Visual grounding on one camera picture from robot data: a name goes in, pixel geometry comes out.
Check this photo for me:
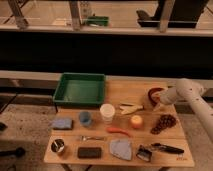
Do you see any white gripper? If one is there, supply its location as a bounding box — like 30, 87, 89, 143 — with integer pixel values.
151, 90, 172, 113

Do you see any red bowl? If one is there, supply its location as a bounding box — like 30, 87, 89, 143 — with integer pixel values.
148, 87, 163, 100

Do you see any purple bowl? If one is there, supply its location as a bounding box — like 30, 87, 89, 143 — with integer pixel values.
148, 89, 158, 107

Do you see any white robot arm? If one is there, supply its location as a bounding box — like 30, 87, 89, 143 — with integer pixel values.
151, 78, 213, 142

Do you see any green plastic tray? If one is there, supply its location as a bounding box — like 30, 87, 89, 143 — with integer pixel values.
53, 73, 106, 107

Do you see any purple grape bunch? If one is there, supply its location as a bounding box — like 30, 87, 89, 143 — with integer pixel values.
151, 114, 177, 134

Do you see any orange round fruit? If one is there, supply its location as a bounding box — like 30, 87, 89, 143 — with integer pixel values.
130, 115, 143, 129

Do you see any peeled banana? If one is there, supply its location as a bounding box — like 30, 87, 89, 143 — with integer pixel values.
120, 103, 143, 115

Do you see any white paper cup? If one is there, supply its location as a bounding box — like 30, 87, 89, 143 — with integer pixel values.
100, 104, 115, 123

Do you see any orange carrot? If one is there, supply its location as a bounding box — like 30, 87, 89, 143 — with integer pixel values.
106, 127, 131, 137

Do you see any blue grey cloth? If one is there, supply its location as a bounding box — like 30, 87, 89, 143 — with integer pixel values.
109, 139, 132, 161

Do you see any black object on shelf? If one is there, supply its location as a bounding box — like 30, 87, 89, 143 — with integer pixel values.
136, 0, 209, 28

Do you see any blue plastic cup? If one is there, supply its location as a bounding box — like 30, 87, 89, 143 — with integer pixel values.
79, 111, 92, 127

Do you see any metal fork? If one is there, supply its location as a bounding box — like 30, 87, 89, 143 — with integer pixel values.
78, 136, 106, 141

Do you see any dark brown block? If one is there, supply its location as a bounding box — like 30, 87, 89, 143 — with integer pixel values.
77, 147, 102, 158

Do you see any green box on shelf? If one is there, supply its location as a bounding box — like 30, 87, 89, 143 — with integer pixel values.
85, 16, 109, 26

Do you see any blue sponge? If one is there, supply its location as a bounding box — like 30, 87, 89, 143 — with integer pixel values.
52, 118, 73, 130

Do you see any small metal cup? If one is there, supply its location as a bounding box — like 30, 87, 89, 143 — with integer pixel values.
51, 139, 65, 154

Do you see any black handled tool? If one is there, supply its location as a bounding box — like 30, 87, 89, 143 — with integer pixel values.
151, 143, 184, 154

